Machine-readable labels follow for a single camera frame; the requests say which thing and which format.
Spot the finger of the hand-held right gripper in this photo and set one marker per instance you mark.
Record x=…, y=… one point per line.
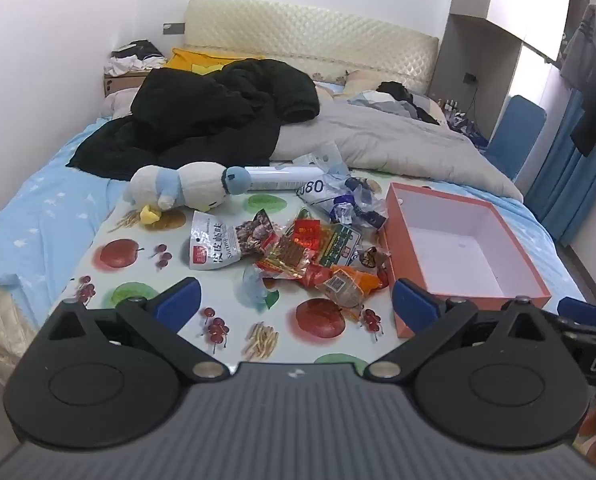
x=582, y=311

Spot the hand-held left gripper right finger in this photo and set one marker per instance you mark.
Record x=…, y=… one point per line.
x=412, y=305

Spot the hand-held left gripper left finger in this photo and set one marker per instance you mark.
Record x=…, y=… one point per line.
x=180, y=300

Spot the small brown snack packet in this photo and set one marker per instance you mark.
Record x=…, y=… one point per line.
x=372, y=257

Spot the orange snack packet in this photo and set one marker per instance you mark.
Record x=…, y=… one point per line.
x=350, y=285

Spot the white shrimp-picture snack packet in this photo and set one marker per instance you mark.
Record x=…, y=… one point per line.
x=213, y=240

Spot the orange cardboard box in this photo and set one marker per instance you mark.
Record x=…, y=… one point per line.
x=457, y=245

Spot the red sausage packet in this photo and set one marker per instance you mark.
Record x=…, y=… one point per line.
x=318, y=276

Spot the clear orange-stick snack packet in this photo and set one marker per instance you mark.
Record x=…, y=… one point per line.
x=285, y=257

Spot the red yellow snack packet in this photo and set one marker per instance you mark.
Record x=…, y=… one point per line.
x=308, y=234

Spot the fruit-print mat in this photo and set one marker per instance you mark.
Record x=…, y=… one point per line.
x=138, y=265

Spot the clear bluish wrapper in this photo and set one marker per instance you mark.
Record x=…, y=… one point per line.
x=258, y=287

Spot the crumpled clear navy wrappers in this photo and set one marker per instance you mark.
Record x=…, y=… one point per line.
x=362, y=205

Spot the penguin plush toy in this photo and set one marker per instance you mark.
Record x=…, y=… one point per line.
x=198, y=185

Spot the blue curtain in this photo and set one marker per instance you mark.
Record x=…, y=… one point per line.
x=562, y=185

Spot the white cylindrical bottle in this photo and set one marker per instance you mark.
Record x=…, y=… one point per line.
x=278, y=177

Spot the grey quilt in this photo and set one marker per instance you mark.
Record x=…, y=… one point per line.
x=377, y=140

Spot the clear plastic packet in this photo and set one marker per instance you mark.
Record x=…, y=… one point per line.
x=323, y=157

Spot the blue chair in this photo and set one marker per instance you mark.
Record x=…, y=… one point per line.
x=517, y=132

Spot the black jacket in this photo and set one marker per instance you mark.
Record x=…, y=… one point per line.
x=203, y=110

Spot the grey blue clothes pile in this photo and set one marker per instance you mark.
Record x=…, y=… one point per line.
x=402, y=107

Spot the row of small bottles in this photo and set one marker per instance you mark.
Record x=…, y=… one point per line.
x=448, y=106

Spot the small black garment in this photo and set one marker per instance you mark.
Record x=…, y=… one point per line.
x=392, y=91

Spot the brown cardboard box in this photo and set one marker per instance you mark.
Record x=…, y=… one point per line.
x=123, y=82

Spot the floral pillow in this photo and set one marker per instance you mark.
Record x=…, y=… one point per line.
x=357, y=80

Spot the yellow cloth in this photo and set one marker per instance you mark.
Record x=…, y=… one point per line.
x=193, y=57

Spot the pile of folded clothes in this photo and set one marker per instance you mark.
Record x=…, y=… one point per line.
x=133, y=57

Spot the grey jacket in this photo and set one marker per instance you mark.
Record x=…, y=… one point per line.
x=580, y=55

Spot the cream padded headboard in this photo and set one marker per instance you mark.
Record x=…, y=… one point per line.
x=303, y=30

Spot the black wall outlet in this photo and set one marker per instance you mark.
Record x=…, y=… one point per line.
x=470, y=78

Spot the grey wall cabinet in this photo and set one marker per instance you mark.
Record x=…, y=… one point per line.
x=482, y=35

